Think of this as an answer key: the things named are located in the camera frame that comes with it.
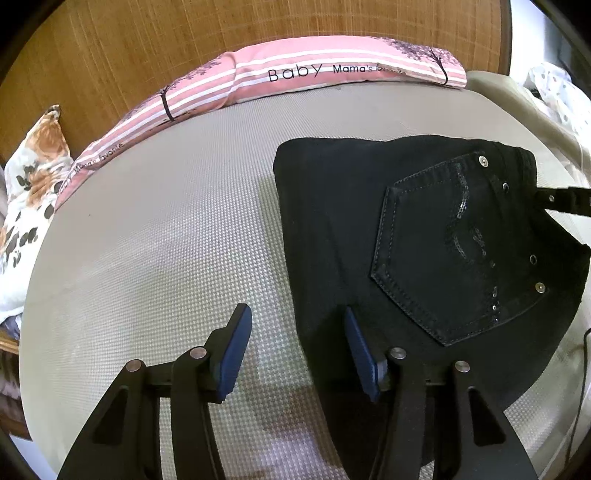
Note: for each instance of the beige cloth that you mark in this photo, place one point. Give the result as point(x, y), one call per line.
point(498, 92)

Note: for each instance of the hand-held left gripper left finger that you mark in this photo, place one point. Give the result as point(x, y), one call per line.
point(235, 353)

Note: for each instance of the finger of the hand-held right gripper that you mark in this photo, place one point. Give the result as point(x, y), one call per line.
point(565, 199)

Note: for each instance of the floral pillow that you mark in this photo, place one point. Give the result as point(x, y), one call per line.
point(32, 184)

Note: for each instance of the grey woven bed mat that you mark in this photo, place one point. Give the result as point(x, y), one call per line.
point(161, 221)

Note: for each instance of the pink striped pillow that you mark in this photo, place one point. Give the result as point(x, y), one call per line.
point(295, 76)

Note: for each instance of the brown striped cloth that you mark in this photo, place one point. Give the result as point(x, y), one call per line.
point(7, 392)

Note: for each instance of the brown bamboo mat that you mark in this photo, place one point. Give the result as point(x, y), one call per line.
point(115, 60)

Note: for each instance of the white dotted cloth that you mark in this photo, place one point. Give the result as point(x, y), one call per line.
point(554, 87)

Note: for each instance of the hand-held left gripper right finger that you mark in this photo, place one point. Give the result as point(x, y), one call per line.
point(362, 357)

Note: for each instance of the black pants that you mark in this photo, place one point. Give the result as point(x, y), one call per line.
point(346, 221)

